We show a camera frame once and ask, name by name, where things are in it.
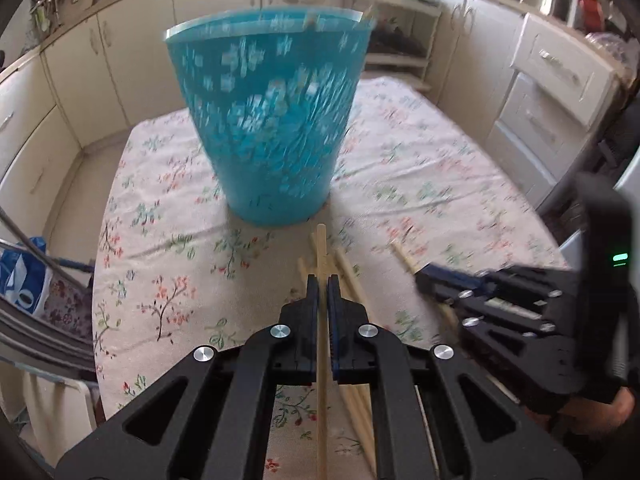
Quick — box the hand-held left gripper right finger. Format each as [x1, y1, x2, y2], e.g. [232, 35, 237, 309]
[327, 274, 583, 480]

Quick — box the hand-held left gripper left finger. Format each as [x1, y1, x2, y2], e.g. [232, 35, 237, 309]
[55, 274, 321, 480]

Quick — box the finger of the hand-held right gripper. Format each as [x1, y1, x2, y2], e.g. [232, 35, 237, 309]
[416, 263, 582, 312]
[436, 299, 617, 414]

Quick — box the wooden chopstick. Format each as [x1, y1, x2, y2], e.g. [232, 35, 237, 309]
[308, 232, 371, 466]
[390, 240, 460, 336]
[334, 247, 442, 476]
[315, 223, 329, 480]
[297, 257, 377, 478]

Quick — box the teal perforated plastic basket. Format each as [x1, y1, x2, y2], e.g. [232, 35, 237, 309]
[164, 7, 377, 227]

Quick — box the cream drawer cabinet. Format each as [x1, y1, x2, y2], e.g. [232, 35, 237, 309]
[430, 0, 632, 211]

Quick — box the floral tablecloth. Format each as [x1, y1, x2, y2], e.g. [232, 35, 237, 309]
[91, 76, 571, 480]

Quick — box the red kettle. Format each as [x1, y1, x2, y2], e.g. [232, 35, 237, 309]
[579, 0, 612, 27]

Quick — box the white shelf rack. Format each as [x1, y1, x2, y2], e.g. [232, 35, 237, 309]
[364, 0, 443, 93]

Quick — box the dark pan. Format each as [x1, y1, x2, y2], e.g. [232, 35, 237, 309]
[372, 21, 429, 57]

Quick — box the purple patterned cloth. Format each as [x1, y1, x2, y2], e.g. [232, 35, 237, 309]
[44, 279, 95, 342]

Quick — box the metal drying rack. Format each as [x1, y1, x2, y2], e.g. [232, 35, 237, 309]
[0, 204, 99, 382]

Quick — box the pale towel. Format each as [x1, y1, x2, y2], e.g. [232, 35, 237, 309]
[0, 364, 97, 462]

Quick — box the blue plastic bag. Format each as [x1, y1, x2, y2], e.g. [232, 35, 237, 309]
[0, 236, 52, 318]

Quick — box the kitchen utensil holder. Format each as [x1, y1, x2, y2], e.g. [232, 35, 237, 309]
[29, 0, 63, 38]

